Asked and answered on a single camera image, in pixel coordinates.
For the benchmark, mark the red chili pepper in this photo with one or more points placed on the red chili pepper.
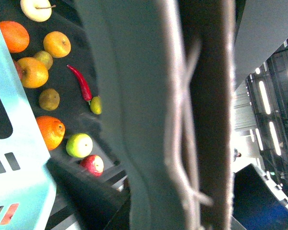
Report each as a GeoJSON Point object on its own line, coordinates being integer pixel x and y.
{"type": "Point", "coordinates": [85, 89]}

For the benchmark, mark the large orange near front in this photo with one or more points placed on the large orange near front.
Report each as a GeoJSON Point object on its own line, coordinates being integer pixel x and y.
{"type": "Point", "coordinates": [52, 131]}

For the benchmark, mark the white apple with stem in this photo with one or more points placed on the white apple with stem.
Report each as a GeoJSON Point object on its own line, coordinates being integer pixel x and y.
{"type": "Point", "coordinates": [37, 10]}

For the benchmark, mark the brown kiwi fruit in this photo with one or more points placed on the brown kiwi fruit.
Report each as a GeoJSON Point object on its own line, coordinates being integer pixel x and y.
{"type": "Point", "coordinates": [49, 99]}

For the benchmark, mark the large orange mandarin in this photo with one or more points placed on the large orange mandarin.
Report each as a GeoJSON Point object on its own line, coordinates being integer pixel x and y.
{"type": "Point", "coordinates": [15, 36]}

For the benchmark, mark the black fruit display tray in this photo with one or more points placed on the black fruit display tray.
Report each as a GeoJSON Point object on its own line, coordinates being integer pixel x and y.
{"type": "Point", "coordinates": [73, 111]}

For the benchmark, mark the yellow orange apple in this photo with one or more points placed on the yellow orange apple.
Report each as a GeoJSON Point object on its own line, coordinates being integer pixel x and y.
{"type": "Point", "coordinates": [57, 44]}

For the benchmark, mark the light teal plastic basket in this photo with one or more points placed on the light teal plastic basket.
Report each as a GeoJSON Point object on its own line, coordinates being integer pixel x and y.
{"type": "Point", "coordinates": [27, 191]}

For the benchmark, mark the red apple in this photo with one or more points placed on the red apple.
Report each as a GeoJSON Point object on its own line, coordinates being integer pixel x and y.
{"type": "Point", "coordinates": [94, 164]}

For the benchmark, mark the green apple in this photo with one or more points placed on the green apple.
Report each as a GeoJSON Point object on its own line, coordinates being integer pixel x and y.
{"type": "Point", "coordinates": [79, 145]}

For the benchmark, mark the grey basket handle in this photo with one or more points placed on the grey basket handle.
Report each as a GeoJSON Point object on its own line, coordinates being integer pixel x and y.
{"type": "Point", "coordinates": [199, 36]}

